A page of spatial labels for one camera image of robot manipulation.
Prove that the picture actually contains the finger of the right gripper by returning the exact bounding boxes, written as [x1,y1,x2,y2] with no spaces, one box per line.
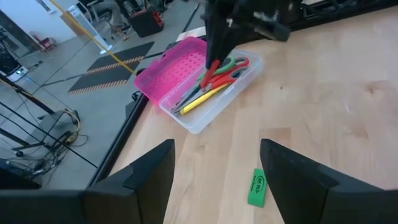
[219,0,246,62]
[205,0,224,68]

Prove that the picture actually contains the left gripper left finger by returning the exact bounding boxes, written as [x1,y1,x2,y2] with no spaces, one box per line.
[83,139,176,224]

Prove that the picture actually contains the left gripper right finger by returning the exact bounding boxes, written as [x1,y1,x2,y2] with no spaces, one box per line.
[260,139,398,224]

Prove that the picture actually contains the green-handled scissors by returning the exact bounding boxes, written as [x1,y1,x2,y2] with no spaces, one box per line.
[198,55,236,82]

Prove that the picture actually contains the green eraser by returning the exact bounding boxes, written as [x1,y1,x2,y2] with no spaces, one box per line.
[247,168,268,208]

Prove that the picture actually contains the red-handled scissors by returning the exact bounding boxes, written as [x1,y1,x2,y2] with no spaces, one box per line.
[170,57,250,113]

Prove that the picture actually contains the clear pencil box pink lid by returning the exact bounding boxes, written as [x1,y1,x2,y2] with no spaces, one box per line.
[133,36,264,134]

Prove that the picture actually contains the yellow highlighter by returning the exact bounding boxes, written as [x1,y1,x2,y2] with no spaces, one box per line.
[179,83,231,116]

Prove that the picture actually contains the black and red case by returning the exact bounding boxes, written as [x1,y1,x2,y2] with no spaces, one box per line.
[128,6,165,38]

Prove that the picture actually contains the black hazard-striped floor mat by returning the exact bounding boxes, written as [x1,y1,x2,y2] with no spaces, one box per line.
[86,41,155,75]
[67,62,137,95]

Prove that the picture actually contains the person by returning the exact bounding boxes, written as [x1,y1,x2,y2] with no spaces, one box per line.
[93,0,127,34]

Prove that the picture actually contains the white tower fan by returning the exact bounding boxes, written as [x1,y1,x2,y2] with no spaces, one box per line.
[67,4,113,55]

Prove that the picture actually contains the yellow cable connector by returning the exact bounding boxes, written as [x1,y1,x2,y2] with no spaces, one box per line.
[63,130,80,144]

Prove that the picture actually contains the yellow cable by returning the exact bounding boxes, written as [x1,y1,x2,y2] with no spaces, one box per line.
[48,0,138,76]

